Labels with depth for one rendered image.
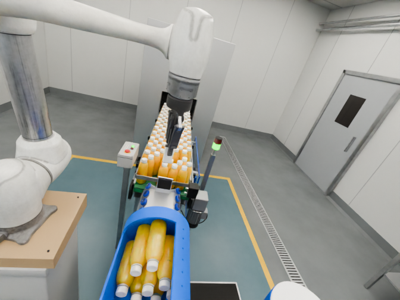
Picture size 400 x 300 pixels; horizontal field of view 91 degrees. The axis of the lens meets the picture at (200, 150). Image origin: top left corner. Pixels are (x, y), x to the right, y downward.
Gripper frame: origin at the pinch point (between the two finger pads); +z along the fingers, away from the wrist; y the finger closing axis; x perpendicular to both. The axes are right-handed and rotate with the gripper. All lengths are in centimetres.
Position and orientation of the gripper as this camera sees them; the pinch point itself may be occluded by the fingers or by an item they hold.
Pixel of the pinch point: (168, 153)
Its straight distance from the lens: 68.0
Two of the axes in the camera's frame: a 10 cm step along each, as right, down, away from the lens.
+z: -2.5, 8.5, 4.7
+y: 3.0, 5.3, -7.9
